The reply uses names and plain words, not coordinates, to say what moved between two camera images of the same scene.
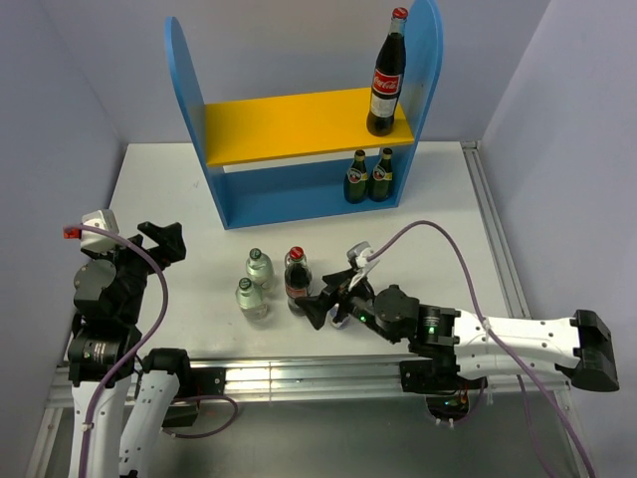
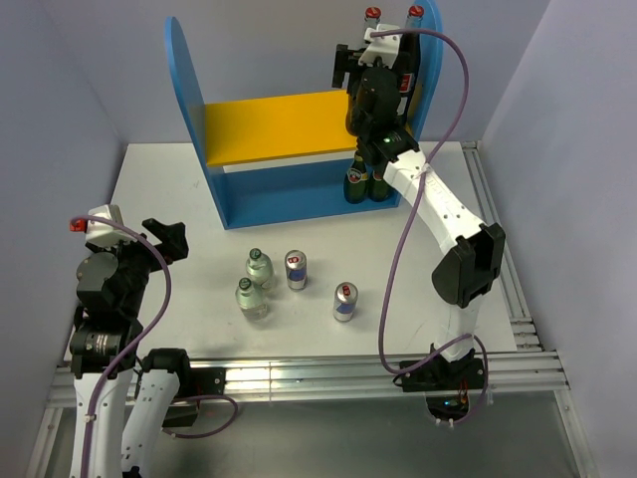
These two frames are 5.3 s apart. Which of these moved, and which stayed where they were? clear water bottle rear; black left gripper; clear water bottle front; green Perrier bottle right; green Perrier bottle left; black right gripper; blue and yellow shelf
Moved: black right gripper
Stayed: green Perrier bottle right; green Perrier bottle left; clear water bottle rear; black left gripper; blue and yellow shelf; clear water bottle front
